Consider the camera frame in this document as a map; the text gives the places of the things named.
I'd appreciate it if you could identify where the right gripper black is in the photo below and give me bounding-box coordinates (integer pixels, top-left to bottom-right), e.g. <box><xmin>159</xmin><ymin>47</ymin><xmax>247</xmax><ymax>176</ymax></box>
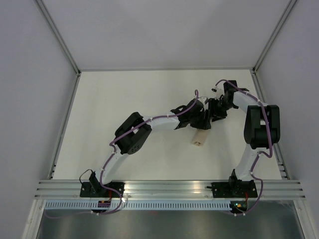
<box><xmin>207</xmin><ymin>98</ymin><xmax>235</xmax><ymax>122</ymax></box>

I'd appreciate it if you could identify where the beige cloth napkin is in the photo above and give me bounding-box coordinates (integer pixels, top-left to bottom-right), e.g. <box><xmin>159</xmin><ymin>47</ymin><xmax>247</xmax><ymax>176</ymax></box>
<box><xmin>192</xmin><ymin>129</ymin><xmax>209</xmax><ymax>146</ymax></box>

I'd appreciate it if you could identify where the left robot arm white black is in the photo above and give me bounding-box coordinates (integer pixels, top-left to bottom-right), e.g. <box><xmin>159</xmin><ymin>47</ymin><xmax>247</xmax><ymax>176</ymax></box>
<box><xmin>80</xmin><ymin>97</ymin><xmax>210</xmax><ymax>198</ymax></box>

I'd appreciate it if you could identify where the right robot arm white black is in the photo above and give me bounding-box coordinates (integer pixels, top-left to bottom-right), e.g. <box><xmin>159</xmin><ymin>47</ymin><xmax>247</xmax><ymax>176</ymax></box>
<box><xmin>208</xmin><ymin>80</ymin><xmax>281</xmax><ymax>199</ymax></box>

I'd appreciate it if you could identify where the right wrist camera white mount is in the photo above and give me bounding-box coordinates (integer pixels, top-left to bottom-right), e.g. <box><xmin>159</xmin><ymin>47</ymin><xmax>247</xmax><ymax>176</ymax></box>
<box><xmin>211</xmin><ymin>87</ymin><xmax>224</xmax><ymax>100</ymax></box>

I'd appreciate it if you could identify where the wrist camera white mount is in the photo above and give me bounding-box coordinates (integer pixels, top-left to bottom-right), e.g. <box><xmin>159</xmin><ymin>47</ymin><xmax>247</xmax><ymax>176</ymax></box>
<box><xmin>197</xmin><ymin>97</ymin><xmax>208</xmax><ymax>105</ymax></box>
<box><xmin>211</xmin><ymin>87</ymin><xmax>224</xmax><ymax>100</ymax></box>

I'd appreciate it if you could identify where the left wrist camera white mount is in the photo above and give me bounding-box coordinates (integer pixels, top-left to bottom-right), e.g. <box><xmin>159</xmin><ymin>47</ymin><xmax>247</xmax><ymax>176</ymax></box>
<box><xmin>197</xmin><ymin>97</ymin><xmax>208</xmax><ymax>105</ymax></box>

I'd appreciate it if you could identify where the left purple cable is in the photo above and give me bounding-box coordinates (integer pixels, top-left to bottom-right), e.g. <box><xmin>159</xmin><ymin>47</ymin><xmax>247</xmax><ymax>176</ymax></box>
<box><xmin>44</xmin><ymin>90</ymin><xmax>200</xmax><ymax>220</ymax></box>

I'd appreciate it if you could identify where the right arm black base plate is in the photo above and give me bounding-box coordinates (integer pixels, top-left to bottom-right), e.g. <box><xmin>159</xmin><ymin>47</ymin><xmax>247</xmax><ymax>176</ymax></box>
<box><xmin>208</xmin><ymin>180</ymin><xmax>258</xmax><ymax>199</ymax></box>

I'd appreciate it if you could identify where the aluminium mounting rail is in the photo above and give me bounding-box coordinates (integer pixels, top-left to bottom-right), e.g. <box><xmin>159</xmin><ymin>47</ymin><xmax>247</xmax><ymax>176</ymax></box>
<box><xmin>34</xmin><ymin>180</ymin><xmax>306</xmax><ymax>201</ymax></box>

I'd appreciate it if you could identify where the right aluminium frame post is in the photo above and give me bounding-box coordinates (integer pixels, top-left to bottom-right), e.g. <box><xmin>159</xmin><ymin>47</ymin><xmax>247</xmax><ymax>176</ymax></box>
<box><xmin>251</xmin><ymin>0</ymin><xmax>298</xmax><ymax>74</ymax></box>

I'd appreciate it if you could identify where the aluminium frame post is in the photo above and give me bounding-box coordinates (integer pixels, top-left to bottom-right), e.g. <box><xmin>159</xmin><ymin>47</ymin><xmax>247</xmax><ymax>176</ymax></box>
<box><xmin>251</xmin><ymin>0</ymin><xmax>298</xmax><ymax>74</ymax></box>
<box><xmin>34</xmin><ymin>0</ymin><xmax>81</xmax><ymax>76</ymax></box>

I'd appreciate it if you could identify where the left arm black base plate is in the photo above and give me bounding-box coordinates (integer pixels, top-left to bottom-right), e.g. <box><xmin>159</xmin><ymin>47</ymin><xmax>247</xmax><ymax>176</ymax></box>
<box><xmin>80</xmin><ymin>182</ymin><xmax>125</xmax><ymax>198</ymax></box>

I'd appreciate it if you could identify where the white slotted cable duct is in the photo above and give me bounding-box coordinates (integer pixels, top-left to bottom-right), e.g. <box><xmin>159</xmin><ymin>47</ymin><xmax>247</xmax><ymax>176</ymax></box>
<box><xmin>45</xmin><ymin>200</ymin><xmax>231</xmax><ymax>211</ymax></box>

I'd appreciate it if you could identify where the left aluminium frame post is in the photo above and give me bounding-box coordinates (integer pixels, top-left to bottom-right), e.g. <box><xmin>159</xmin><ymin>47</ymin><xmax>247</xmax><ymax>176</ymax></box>
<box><xmin>34</xmin><ymin>0</ymin><xmax>81</xmax><ymax>76</ymax></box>

